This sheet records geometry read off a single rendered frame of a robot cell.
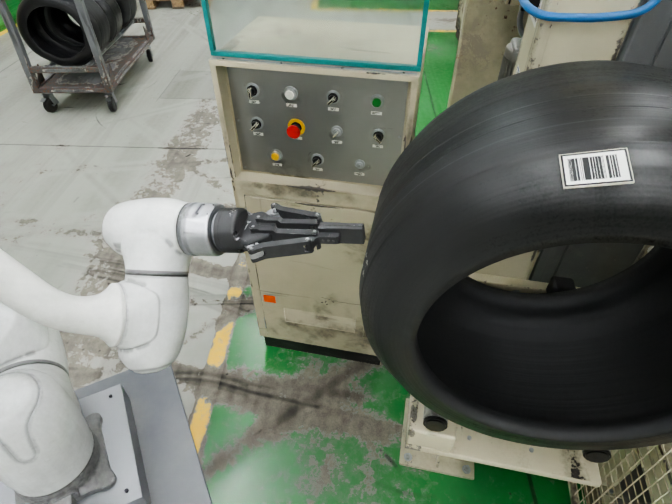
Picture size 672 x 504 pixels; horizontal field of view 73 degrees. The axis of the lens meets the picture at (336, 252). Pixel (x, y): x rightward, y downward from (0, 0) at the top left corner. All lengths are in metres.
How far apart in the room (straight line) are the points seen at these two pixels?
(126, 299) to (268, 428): 1.23
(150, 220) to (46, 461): 0.47
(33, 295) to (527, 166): 0.66
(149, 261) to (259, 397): 1.27
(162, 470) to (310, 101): 0.99
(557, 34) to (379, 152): 0.65
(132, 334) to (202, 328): 1.47
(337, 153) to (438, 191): 0.86
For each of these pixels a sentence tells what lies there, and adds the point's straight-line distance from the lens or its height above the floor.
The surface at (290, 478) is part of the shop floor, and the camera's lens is 1.83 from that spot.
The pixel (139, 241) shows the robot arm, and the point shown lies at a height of 1.22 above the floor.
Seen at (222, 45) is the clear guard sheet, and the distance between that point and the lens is 1.33.
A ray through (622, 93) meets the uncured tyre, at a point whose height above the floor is 1.49.
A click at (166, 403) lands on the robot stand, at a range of 1.27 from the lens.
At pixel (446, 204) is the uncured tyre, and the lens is 0.54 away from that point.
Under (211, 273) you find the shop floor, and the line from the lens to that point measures 2.48.
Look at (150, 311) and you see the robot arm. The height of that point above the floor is 1.15.
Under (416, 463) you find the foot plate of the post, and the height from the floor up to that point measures 0.01.
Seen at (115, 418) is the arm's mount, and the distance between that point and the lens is 1.21.
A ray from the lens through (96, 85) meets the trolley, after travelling 4.34.
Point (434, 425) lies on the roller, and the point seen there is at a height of 0.90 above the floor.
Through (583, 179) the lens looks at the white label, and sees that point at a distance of 0.50.
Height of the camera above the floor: 1.70
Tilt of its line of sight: 43 degrees down
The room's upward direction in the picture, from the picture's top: straight up
